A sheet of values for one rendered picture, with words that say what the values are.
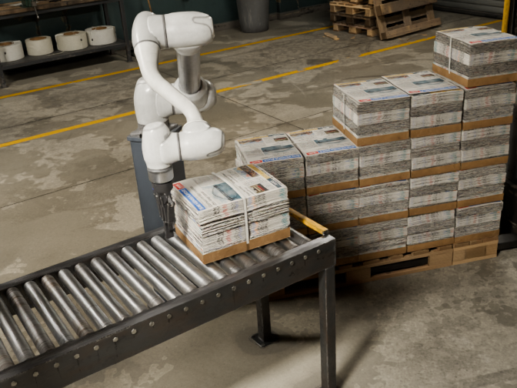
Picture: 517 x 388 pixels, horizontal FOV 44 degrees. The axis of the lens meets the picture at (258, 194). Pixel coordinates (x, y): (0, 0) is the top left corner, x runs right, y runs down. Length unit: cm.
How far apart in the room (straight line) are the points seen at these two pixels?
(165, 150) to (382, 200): 159
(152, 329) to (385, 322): 154
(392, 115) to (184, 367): 162
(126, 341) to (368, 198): 172
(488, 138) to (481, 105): 21
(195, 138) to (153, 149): 15
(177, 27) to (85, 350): 125
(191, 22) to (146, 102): 66
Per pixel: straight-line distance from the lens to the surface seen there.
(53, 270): 257
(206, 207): 233
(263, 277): 238
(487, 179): 376
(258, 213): 242
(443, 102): 344
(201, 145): 223
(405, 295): 364
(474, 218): 384
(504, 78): 359
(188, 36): 258
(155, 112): 313
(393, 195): 351
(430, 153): 352
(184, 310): 224
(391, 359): 321
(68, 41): 895
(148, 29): 259
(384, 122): 333
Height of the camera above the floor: 207
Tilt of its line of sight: 26 degrees down
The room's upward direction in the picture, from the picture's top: 4 degrees counter-clockwise
